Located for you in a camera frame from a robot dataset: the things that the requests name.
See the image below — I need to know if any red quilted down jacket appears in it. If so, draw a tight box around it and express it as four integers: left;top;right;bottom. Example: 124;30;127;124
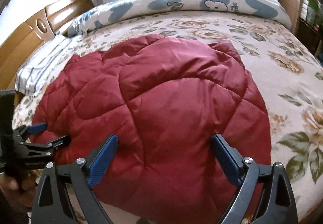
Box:
30;34;271;223

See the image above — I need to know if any person's left hand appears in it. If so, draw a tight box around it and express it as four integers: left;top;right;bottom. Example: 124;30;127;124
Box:
1;171;37;195

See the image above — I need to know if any white striped pillow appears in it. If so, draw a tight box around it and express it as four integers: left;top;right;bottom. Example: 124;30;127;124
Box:
14;34;77;96

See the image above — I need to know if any wooden headboard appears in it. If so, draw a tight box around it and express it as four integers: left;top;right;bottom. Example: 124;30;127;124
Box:
1;0;94;90

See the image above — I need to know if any floral fleece bed blanket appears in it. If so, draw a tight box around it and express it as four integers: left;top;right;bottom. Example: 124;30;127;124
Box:
13;11;322;223

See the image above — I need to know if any blue white cartoon duvet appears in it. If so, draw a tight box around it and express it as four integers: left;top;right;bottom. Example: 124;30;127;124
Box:
67;0;291;38

